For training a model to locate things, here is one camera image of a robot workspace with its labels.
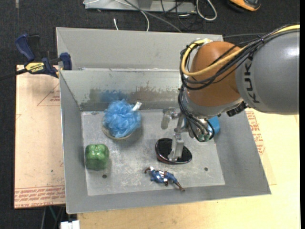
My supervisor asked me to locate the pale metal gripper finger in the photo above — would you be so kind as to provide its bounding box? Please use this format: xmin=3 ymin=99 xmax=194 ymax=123
xmin=161 ymin=107 xmax=179 ymax=130
xmin=167 ymin=134 xmax=185 ymax=162

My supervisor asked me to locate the glossy black oval bowl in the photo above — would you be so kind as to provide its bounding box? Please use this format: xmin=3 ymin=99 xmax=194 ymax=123
xmin=155 ymin=137 xmax=193 ymax=165

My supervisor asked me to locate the blue cup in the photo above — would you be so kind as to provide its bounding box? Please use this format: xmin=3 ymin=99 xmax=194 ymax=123
xmin=206 ymin=115 xmax=221 ymax=138

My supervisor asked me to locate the blue toy action figure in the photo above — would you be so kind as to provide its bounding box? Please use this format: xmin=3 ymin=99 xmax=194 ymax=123
xmin=143 ymin=166 xmax=186 ymax=192

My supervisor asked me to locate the blue mesh bath sponge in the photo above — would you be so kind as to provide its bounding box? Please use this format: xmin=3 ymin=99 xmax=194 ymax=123
xmin=102 ymin=98 xmax=143 ymax=138

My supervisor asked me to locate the grey metal bin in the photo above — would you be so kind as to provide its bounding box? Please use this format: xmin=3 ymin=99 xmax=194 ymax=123
xmin=56 ymin=27 xmax=272 ymax=215

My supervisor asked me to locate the round clear dish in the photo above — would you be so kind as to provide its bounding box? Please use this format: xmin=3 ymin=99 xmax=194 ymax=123
xmin=101 ymin=117 xmax=137 ymax=141

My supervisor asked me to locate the green toy bell pepper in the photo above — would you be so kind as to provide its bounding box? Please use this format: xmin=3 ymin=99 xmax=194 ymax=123
xmin=84 ymin=143 xmax=111 ymax=171

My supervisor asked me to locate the brown cardboard board red print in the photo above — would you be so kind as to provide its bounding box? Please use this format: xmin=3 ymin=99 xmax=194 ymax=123
xmin=14 ymin=64 xmax=278 ymax=210

